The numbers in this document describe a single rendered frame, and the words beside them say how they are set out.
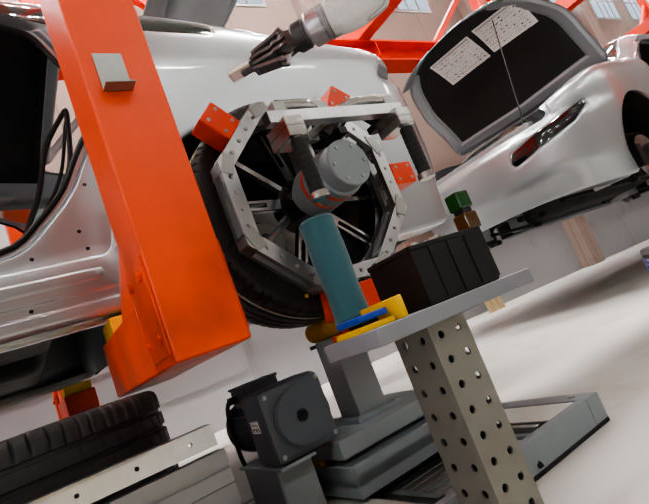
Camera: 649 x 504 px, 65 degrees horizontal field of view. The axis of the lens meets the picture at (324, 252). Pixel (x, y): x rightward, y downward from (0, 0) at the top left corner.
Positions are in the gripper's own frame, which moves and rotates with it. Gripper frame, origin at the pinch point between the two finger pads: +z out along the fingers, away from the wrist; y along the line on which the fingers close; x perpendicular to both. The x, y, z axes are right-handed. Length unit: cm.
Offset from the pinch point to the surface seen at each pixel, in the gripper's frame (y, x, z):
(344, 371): -70, -49, 8
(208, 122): -14.1, 2.2, 10.2
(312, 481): -96, -37, 17
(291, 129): -31.1, 3.5, -11.8
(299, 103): -20.5, -0.6, -13.5
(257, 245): -45.2, -11.2, 8.8
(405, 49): 362, -349, -31
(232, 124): -13.2, -2.8, 6.4
